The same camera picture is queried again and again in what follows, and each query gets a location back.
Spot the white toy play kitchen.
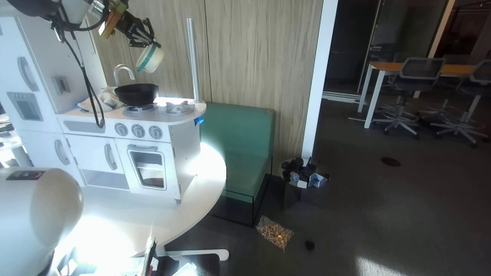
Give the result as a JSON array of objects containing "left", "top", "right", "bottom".
[{"left": 0, "top": 14, "right": 209, "bottom": 206}]

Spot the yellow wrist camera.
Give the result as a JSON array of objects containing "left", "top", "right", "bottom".
[{"left": 98, "top": 0, "right": 129, "bottom": 40}]

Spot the green bench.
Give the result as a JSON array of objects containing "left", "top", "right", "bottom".
[{"left": 198, "top": 102, "right": 278, "bottom": 227}]

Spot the wooden desk with white legs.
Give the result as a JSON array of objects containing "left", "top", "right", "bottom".
[{"left": 356, "top": 60, "right": 491, "bottom": 131}]

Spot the black bowl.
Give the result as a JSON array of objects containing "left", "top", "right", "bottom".
[{"left": 114, "top": 83, "right": 161, "bottom": 109}]

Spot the grey office chair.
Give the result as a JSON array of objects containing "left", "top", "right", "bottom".
[
  {"left": 382, "top": 57, "right": 447, "bottom": 138},
  {"left": 431, "top": 60, "right": 491, "bottom": 149}
]

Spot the white vertical kitchen pole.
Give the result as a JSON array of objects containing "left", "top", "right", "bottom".
[{"left": 184, "top": 17, "right": 201, "bottom": 105}]

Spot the white structural column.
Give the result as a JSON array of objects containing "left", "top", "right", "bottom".
[{"left": 299, "top": 0, "right": 341, "bottom": 163}]

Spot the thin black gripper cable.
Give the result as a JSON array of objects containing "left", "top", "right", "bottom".
[{"left": 51, "top": 14, "right": 108, "bottom": 131}]

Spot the box of items on floor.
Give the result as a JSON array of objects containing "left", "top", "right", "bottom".
[{"left": 282, "top": 157, "right": 330, "bottom": 192}]

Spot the silver toy faucet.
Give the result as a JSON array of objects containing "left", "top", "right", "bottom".
[{"left": 111, "top": 63, "right": 138, "bottom": 89}]

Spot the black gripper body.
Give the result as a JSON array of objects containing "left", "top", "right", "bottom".
[{"left": 120, "top": 10, "right": 155, "bottom": 37}]

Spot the silver toy stove burner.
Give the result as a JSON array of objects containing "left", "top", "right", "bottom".
[{"left": 164, "top": 100, "right": 198, "bottom": 117}]

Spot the round white table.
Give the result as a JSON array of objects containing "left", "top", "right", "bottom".
[{"left": 51, "top": 140, "right": 232, "bottom": 276}]

